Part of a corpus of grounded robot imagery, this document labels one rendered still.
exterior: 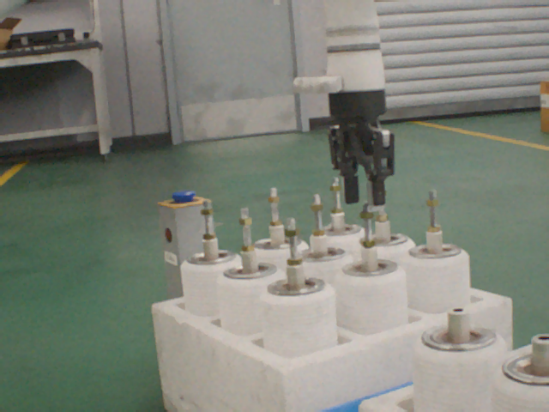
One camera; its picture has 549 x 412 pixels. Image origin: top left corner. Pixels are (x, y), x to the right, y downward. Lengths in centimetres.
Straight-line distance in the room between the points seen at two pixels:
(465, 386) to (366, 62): 45
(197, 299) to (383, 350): 31
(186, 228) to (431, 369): 68
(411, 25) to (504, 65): 81
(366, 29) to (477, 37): 545
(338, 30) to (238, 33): 504
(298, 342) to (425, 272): 23
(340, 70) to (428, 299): 34
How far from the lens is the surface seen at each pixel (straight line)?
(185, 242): 141
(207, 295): 124
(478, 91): 652
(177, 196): 142
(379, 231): 129
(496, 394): 76
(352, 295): 111
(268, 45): 613
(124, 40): 607
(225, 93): 609
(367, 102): 107
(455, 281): 118
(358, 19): 107
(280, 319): 104
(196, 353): 121
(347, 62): 107
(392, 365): 110
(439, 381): 83
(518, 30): 666
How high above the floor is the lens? 54
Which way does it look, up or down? 10 degrees down
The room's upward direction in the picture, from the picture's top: 5 degrees counter-clockwise
